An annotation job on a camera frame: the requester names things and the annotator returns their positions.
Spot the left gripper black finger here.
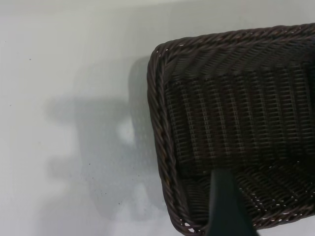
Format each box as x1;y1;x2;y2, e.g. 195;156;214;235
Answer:
205;169;259;236

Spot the dark brown woven basket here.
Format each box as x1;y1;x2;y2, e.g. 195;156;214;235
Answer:
147;22;315;234

